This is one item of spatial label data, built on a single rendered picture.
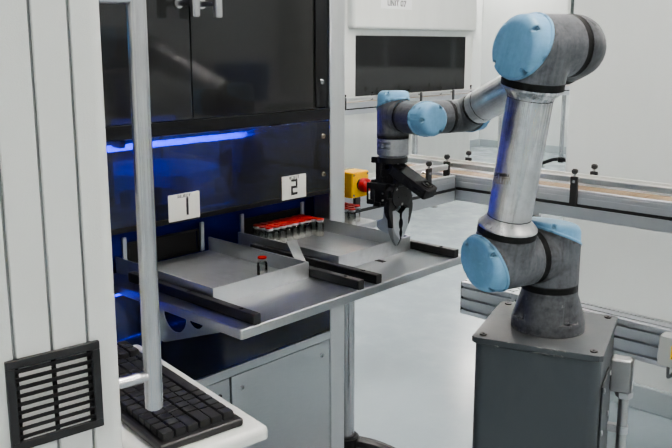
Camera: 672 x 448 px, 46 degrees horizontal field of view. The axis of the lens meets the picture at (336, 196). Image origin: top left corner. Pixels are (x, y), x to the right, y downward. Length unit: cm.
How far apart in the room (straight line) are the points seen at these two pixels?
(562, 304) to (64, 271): 103
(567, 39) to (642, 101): 166
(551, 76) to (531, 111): 7
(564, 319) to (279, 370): 78
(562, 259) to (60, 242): 101
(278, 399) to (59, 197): 125
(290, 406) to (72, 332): 121
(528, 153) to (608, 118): 168
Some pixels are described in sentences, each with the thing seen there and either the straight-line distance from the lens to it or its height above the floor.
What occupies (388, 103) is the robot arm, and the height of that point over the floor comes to 124.
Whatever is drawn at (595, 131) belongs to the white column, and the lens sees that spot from 320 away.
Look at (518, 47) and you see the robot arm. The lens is 146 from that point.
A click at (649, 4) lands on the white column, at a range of 312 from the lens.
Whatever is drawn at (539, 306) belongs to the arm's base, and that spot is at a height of 85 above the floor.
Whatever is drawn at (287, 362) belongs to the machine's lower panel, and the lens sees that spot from 213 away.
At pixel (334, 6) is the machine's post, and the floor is 147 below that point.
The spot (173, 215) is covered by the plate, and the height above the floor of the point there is 100.
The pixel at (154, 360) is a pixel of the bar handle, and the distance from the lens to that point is 113.
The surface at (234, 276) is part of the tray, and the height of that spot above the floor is 88.
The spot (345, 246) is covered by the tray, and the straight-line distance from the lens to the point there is 198.
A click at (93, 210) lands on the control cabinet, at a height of 117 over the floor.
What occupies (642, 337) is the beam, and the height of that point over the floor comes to 51.
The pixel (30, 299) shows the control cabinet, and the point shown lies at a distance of 103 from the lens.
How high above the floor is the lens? 137
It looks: 11 degrees down
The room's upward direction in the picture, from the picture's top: straight up
